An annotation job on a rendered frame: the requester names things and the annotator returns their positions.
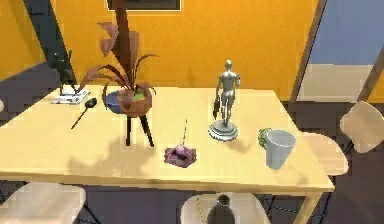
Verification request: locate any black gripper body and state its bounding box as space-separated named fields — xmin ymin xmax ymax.
xmin=206 ymin=194 xmax=236 ymax=224

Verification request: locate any purple incense holder with stick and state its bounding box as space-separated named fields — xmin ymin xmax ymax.
xmin=163 ymin=118 xmax=198 ymax=169

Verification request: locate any silver human figure statue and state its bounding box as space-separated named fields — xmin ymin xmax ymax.
xmin=207 ymin=59 xmax=242 ymax=143

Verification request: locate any brown house plant in pot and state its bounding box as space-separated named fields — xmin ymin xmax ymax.
xmin=78 ymin=7 xmax=160 ymax=148

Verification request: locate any blue bowl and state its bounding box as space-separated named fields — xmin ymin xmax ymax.
xmin=101 ymin=89 xmax=130 ymax=115

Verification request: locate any black spoon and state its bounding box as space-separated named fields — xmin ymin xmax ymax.
xmin=70 ymin=97 xmax=99 ymax=131

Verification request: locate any pale wooden table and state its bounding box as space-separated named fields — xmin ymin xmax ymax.
xmin=0 ymin=84 xmax=336 ymax=224

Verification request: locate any white cup with green handle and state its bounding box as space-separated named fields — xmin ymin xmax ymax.
xmin=257 ymin=127 xmax=298 ymax=171

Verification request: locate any dark framed wall picture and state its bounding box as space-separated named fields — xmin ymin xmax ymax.
xmin=105 ymin=0 xmax=183 ymax=13

